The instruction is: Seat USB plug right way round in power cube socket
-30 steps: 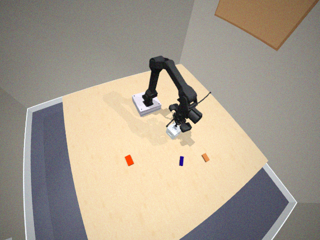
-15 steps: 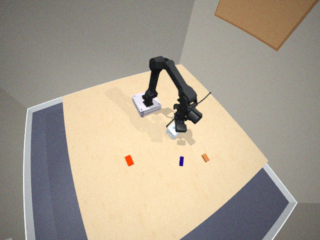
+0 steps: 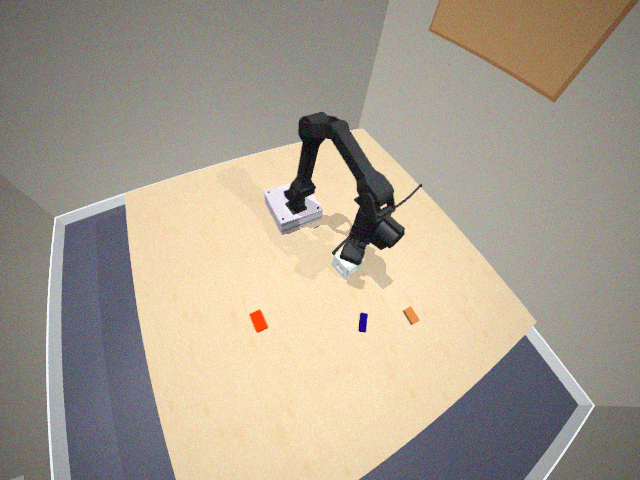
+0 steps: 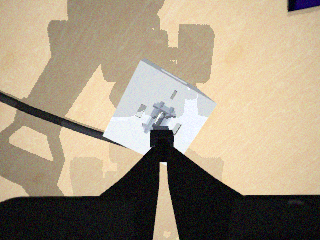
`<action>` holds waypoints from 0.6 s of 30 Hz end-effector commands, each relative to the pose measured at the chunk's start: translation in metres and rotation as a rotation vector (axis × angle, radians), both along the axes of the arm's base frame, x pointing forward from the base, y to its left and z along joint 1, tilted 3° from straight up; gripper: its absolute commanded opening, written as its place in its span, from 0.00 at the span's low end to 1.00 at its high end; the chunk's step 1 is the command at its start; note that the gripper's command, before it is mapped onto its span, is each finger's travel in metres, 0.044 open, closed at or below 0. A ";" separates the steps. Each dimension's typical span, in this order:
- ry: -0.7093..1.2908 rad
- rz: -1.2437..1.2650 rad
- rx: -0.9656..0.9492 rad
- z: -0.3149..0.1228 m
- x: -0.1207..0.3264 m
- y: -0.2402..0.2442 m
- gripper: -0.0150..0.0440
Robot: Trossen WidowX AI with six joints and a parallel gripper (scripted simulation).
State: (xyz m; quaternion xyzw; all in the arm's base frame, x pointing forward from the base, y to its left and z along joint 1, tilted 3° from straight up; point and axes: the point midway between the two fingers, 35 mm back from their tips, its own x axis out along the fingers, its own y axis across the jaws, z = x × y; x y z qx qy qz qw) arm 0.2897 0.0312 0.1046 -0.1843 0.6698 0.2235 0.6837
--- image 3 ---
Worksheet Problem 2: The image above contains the orange-red rectangular block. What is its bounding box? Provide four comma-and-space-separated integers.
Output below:
249, 309, 268, 333

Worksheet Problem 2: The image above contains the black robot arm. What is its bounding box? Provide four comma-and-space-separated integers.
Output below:
283, 112, 405, 250

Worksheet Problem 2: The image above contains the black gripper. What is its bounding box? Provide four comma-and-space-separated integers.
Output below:
340, 217, 374, 265

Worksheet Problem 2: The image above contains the orange-brown rectangular block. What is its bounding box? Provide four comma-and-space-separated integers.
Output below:
403, 307, 419, 325

